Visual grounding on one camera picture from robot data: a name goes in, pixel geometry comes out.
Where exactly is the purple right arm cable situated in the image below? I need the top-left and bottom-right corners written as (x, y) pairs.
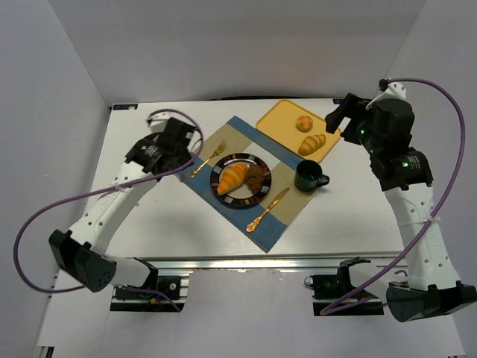
top-left (320, 77), bottom-right (466, 316)

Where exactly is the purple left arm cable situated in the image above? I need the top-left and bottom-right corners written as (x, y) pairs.
top-left (13, 108), bottom-right (205, 294)

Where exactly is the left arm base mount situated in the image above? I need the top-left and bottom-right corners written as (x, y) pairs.
top-left (110, 271), bottom-right (189, 313)

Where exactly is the dark green mug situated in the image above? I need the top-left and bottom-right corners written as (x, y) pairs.
top-left (294, 160), bottom-right (330, 192)

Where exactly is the blue beige patchwork placemat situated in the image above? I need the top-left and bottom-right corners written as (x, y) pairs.
top-left (184, 116), bottom-right (315, 253)

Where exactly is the striped bread roll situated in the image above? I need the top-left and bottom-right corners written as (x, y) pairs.
top-left (298, 134), bottom-right (326, 156)
top-left (217, 163), bottom-right (248, 195)

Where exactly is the small round bun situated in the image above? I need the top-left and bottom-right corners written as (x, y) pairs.
top-left (296, 116), bottom-right (314, 133)

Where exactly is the yellow plastic tray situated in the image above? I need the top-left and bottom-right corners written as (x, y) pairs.
top-left (256, 99), bottom-right (341, 163)

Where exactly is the gold ornate fork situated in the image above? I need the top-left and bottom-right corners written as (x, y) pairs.
top-left (189, 140), bottom-right (227, 178)

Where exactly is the dark rimmed ceramic plate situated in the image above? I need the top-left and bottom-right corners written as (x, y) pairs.
top-left (209, 153), bottom-right (272, 208)

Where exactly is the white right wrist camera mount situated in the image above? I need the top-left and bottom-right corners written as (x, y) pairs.
top-left (366, 79), bottom-right (406, 110)

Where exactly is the aluminium table edge rail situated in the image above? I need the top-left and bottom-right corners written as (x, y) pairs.
top-left (145, 251), bottom-right (400, 269)

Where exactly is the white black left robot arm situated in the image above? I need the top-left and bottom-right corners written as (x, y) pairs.
top-left (48, 118), bottom-right (196, 292)

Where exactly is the gold ornate knife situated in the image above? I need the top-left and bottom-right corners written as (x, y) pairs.
top-left (246, 187), bottom-right (290, 233)

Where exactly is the chocolate croissant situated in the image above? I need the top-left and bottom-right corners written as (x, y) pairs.
top-left (244, 163), bottom-right (265, 194)

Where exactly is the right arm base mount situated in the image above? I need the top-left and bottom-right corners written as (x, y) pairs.
top-left (303, 257), bottom-right (385, 316)

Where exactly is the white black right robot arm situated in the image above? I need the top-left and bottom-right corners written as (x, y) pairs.
top-left (325, 93), bottom-right (476, 322)

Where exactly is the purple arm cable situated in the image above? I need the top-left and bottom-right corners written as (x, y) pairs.
top-left (13, 108), bottom-right (205, 294)
top-left (320, 77), bottom-right (466, 316)

